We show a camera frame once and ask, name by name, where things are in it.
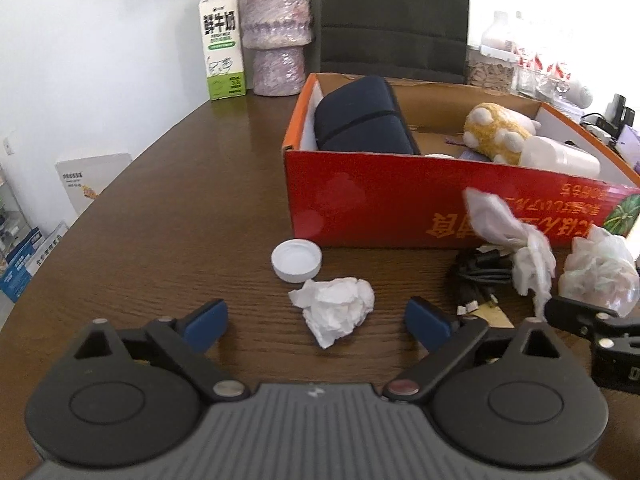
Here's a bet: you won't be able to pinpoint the black adapter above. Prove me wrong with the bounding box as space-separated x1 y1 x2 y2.
607 94 636 126

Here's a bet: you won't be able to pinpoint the white power strip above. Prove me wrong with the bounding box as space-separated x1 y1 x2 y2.
582 115 618 143

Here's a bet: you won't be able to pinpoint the clear jar of grains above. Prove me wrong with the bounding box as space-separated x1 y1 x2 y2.
465 45 516 93

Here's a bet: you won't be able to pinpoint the yellow white plush toy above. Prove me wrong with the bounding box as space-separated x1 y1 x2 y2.
462 102 543 166

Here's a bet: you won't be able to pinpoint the green white milk carton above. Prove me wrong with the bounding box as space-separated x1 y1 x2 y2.
198 0 247 101

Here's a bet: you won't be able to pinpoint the balled white tissue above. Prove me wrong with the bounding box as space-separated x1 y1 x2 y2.
288 277 376 350

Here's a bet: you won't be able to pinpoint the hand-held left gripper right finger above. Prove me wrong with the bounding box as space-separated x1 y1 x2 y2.
384 296 563 403

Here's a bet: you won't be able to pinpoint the white plastic container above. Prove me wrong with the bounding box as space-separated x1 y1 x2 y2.
520 136 601 178

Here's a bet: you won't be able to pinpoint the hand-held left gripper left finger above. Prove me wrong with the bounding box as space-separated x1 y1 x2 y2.
75 298 249 403

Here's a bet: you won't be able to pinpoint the long white tissue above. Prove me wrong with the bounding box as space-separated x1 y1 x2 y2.
464 187 557 318

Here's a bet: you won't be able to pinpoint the pack of water bottles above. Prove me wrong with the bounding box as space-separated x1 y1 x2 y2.
482 10 571 86

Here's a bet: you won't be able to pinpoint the red cardboard box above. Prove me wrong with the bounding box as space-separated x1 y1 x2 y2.
281 72 640 251

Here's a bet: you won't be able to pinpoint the large white bottle cap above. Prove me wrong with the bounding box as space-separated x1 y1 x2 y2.
271 240 323 283

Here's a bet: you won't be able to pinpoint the white booklet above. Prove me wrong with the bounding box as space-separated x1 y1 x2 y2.
55 152 133 216

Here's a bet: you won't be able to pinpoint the clear plastic bag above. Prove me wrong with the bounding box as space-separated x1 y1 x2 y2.
557 225 640 318

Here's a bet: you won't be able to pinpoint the blue boxes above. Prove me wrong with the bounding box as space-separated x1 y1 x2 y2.
0 220 68 303

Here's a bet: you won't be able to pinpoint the thin black cable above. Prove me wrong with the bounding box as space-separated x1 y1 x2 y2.
452 245 521 316

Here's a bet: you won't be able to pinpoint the beige rectangular block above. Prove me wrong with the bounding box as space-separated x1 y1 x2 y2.
470 306 516 329

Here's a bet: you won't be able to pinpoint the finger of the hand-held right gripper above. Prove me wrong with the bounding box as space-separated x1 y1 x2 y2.
545 296 640 353

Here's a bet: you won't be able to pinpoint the black paper bag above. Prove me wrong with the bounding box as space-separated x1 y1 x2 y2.
320 0 471 83

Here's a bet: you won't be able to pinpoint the white round device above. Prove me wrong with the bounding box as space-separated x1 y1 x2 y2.
560 77 593 108

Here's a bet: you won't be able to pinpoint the purple textured vase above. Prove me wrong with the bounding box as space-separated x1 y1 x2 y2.
240 0 315 96

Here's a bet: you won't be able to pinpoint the navy zip case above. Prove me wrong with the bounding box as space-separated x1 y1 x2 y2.
314 76 421 156

